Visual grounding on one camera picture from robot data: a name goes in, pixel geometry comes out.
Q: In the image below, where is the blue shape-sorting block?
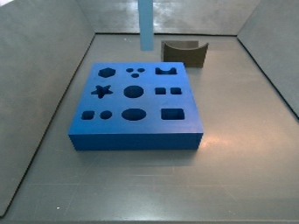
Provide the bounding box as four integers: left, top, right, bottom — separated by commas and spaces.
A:
68, 62, 203, 151

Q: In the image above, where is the black curved holder stand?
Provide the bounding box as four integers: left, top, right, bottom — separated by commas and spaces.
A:
162, 40, 210, 68

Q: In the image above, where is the light blue square-circle peg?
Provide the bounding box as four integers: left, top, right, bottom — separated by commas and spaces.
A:
138, 0, 155, 51

